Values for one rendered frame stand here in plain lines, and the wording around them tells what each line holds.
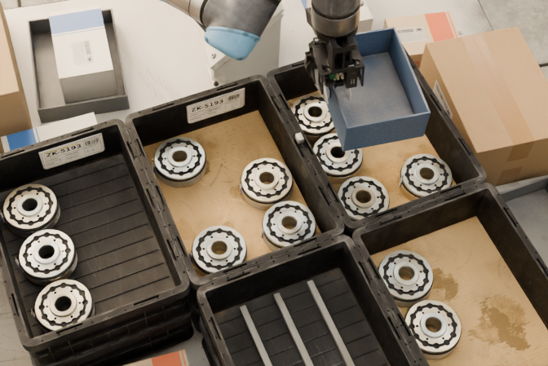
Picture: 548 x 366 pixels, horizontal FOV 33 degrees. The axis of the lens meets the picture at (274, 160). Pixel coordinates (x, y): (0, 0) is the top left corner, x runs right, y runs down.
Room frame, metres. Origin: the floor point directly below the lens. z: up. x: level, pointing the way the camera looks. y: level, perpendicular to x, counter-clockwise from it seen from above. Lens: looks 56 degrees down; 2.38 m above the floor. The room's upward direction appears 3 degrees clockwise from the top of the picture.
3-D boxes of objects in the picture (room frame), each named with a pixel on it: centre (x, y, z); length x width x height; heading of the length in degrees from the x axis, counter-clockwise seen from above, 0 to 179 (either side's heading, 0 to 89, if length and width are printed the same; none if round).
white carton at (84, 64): (1.35, 0.45, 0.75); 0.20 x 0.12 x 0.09; 17
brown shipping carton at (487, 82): (1.23, -0.47, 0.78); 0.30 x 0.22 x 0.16; 18
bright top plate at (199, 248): (0.80, 0.09, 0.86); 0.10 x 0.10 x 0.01
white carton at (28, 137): (1.06, 0.46, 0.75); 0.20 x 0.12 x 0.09; 113
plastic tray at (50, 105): (1.34, 0.47, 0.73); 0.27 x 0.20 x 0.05; 16
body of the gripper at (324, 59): (0.96, -0.09, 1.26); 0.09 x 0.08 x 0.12; 15
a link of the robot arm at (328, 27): (0.97, -0.08, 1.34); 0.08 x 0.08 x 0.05
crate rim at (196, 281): (0.93, 0.08, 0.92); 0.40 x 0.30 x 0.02; 26
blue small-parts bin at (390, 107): (1.02, -0.16, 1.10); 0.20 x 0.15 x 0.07; 17
